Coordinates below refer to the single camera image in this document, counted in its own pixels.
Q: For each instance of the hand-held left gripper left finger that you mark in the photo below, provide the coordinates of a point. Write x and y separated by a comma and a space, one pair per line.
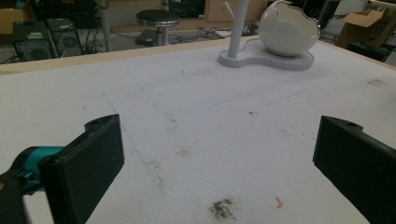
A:
82, 169

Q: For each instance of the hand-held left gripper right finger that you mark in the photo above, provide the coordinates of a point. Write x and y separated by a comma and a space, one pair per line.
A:
358, 165

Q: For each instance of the black speaker box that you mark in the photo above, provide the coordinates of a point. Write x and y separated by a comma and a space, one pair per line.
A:
65, 37
32, 40

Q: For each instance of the cardboard box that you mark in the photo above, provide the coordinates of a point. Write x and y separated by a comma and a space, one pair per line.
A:
364, 28
12, 17

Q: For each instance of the metal stand pole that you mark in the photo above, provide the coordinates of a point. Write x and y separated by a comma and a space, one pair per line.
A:
105, 25

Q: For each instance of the black flat device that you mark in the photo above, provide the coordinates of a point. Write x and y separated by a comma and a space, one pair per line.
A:
147, 37

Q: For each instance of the white eggshell-shaped bowl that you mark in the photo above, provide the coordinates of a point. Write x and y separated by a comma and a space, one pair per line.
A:
288, 31

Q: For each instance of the white stand with pole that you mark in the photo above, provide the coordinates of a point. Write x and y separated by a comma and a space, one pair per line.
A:
249, 56

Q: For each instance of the black round stool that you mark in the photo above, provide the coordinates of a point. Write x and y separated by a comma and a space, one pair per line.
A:
158, 18

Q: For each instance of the wooden cabinet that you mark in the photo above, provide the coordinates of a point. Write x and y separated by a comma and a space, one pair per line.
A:
233, 11

